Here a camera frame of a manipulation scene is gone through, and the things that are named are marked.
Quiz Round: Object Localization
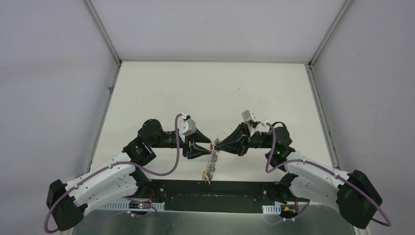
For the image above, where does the aluminium frame rail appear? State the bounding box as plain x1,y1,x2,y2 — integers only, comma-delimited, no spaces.
69,177,361,206

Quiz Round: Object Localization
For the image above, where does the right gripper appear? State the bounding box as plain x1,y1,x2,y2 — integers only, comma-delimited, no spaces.
214,122,272,157

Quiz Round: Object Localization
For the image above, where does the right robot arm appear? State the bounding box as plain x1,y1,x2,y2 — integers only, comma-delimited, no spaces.
213,122,383,229

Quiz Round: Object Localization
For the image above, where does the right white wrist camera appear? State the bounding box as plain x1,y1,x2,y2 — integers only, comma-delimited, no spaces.
241,110,258,129

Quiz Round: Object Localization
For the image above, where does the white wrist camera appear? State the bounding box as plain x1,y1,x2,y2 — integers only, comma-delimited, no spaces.
241,110,258,129
178,115,197,137

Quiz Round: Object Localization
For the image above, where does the white cable duct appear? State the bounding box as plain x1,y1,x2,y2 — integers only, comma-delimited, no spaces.
98,200,165,212
262,204,281,215

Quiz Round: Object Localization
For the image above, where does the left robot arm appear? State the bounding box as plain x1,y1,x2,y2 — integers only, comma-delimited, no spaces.
44,114,211,234

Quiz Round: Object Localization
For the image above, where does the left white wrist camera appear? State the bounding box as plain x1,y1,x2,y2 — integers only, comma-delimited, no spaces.
178,115,197,137

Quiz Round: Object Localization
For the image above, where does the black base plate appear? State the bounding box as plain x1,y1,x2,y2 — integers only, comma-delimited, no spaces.
131,179,296,213

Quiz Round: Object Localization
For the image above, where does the right white cable duct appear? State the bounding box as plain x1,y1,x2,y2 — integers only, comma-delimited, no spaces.
262,204,281,215

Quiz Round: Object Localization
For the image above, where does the left white cable duct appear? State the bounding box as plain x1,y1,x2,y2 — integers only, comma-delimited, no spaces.
98,200,165,212

